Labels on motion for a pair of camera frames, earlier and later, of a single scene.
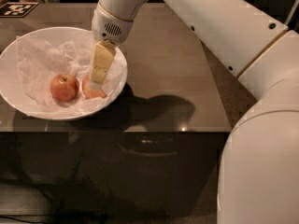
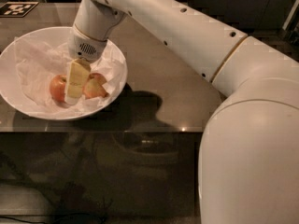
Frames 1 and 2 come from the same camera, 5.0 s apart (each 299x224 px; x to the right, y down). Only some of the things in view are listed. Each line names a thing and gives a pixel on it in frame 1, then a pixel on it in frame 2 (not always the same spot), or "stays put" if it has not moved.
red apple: x=64 y=87 stays put
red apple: x=90 y=92 stays put
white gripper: x=109 y=28 -> x=83 y=48
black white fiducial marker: x=17 y=9 stays put
